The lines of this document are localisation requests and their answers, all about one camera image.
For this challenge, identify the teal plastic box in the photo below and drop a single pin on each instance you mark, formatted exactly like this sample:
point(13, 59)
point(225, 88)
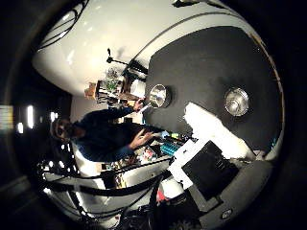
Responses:
point(169, 148)

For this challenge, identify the wooden shelf with clutter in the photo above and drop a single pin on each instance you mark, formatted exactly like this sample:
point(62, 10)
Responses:
point(110, 92)

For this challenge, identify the green potted plant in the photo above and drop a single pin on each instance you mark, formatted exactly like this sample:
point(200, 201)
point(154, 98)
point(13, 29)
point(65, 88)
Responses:
point(112, 79)

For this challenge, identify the black tripod stand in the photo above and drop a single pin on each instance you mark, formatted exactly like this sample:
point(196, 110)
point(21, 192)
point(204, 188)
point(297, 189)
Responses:
point(128, 65)

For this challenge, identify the person in dark sweater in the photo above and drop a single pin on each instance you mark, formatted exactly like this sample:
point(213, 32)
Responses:
point(99, 134)

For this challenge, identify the silver metal bowl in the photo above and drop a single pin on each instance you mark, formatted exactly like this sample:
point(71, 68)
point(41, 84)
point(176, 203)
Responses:
point(236, 101)

